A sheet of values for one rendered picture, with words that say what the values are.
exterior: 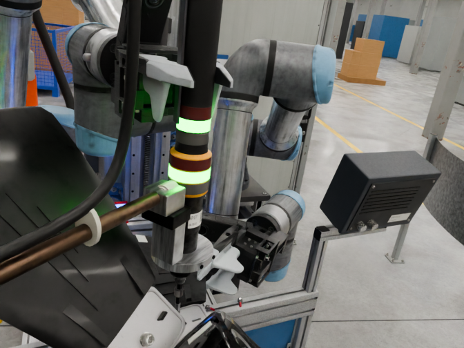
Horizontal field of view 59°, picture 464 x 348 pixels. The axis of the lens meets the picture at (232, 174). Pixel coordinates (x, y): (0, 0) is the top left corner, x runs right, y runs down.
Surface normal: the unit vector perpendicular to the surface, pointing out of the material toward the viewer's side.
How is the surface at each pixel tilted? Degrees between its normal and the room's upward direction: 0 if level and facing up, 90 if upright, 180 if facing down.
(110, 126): 89
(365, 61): 90
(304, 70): 79
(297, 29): 90
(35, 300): 57
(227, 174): 74
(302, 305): 90
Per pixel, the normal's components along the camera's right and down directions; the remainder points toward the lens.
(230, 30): 0.42, 0.37
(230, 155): 0.10, 0.11
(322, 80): -0.01, 0.37
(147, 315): 0.69, -0.29
